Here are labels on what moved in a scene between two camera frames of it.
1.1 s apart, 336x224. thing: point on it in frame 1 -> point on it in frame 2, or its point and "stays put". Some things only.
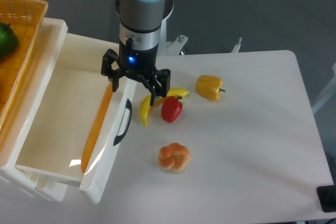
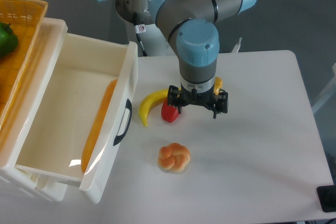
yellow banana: [145, 104] stays put
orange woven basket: [25, 15] stays put
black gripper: [136, 62] -> [186, 97]
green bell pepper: [8, 40] stays put
